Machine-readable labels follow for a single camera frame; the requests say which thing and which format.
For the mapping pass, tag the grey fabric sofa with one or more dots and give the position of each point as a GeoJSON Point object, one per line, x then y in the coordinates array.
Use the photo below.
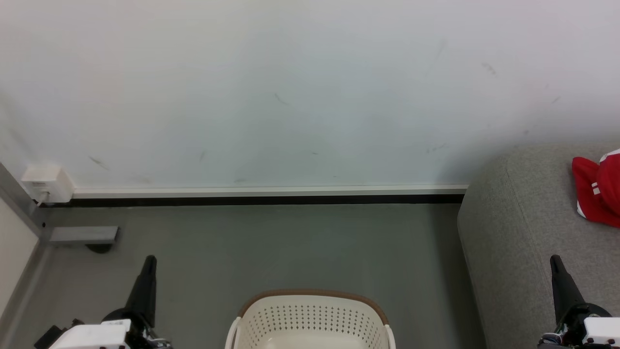
{"type": "Point", "coordinates": [523, 232]}

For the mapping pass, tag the black round foot pad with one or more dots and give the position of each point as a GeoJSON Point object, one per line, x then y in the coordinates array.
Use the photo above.
{"type": "Point", "coordinates": [99, 248]}

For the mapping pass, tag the beige perforated laundry basket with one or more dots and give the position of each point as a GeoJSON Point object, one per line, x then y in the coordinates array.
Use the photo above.
{"type": "Point", "coordinates": [310, 320]}

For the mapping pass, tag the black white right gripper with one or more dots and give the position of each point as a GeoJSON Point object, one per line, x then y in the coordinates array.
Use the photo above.
{"type": "Point", "coordinates": [588, 327]}

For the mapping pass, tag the black skirting strip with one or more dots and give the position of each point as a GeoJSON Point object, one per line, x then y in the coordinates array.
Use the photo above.
{"type": "Point", "coordinates": [266, 200]}

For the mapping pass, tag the white wall outlet box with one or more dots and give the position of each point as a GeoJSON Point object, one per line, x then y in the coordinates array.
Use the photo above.
{"type": "Point", "coordinates": [48, 182]}

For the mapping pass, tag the red and white garment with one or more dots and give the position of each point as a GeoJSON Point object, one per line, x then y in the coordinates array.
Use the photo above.
{"type": "Point", "coordinates": [603, 194]}

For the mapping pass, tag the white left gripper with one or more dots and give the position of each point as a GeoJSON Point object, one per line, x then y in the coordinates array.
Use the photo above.
{"type": "Point", "coordinates": [92, 337]}

